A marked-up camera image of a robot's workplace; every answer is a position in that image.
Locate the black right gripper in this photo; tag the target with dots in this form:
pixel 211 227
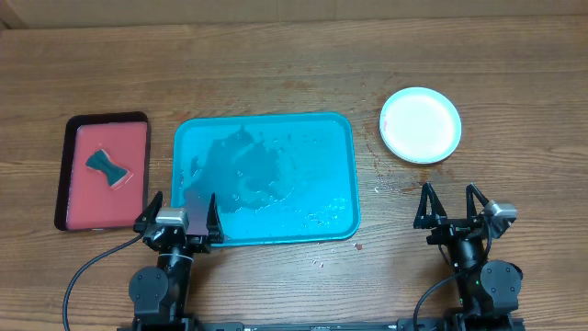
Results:
pixel 455 226

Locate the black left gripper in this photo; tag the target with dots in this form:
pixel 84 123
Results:
pixel 199 244

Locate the light blue plate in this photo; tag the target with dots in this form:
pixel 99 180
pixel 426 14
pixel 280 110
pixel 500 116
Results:
pixel 420 125

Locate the dark green sponge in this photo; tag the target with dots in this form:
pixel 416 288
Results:
pixel 116 175

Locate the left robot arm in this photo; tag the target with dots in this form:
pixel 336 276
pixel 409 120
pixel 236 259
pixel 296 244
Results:
pixel 159 292

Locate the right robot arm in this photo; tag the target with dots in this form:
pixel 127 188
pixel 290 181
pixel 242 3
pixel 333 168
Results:
pixel 487 289

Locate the dark red-lined tray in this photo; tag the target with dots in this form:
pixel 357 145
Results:
pixel 84 199

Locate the teal plastic tray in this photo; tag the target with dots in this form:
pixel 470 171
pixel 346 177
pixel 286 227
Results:
pixel 277 179

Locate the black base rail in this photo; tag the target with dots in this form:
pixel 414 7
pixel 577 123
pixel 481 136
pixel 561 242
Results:
pixel 402 324

